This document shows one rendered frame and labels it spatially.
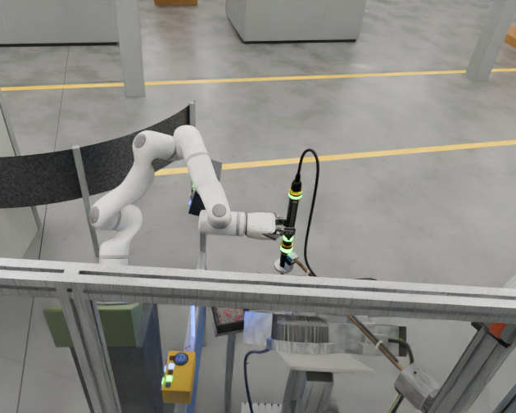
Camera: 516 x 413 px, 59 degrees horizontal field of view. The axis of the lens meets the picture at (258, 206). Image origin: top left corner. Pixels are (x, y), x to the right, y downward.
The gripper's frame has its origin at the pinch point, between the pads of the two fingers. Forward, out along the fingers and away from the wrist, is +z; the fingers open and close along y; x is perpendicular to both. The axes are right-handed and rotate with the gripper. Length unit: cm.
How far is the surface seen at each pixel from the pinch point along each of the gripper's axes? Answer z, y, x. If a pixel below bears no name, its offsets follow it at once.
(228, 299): -19, 74, 49
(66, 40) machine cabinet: -282, -538, -142
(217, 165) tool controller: -31, -79, -30
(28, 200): -159, -116, -92
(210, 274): -22, 71, 52
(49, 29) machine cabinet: -301, -532, -126
